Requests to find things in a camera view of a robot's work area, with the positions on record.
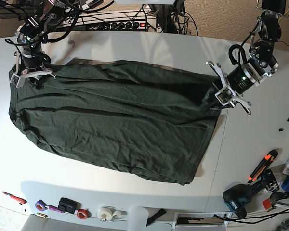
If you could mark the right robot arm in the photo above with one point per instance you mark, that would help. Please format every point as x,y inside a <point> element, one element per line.
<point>34,32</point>

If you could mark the teal black cordless drill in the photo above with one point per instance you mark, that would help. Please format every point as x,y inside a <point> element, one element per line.
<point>239,195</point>

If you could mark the dark green t-shirt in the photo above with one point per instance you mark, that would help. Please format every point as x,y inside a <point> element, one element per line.
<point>126,116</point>

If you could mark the white paper roll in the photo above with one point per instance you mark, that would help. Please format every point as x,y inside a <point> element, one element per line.
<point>137,219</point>

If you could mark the red tape roll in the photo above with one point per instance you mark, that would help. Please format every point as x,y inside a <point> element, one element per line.
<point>82,214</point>

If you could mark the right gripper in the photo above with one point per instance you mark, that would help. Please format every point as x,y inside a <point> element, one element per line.
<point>29,66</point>

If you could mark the black action camera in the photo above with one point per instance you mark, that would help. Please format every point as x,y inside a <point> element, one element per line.
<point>67,205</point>

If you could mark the clear tape dispenser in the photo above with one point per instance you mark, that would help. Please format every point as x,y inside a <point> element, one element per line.
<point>108,214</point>

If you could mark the red square tag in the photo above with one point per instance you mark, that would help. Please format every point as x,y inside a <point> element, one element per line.
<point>267,204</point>

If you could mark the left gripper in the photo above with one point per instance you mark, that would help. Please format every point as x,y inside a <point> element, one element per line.
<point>226,95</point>

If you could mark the black power strip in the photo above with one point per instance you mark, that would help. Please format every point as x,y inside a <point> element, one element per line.
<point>114,26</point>

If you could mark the purple tape roll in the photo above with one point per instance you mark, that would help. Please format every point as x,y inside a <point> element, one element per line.
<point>40,205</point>

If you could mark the orange black utility knife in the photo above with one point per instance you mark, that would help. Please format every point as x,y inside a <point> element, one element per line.
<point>263,165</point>

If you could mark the red black screwdriver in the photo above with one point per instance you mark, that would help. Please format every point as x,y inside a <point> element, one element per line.
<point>18,199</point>

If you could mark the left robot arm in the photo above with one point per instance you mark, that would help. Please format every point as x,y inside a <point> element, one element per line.
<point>252,67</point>

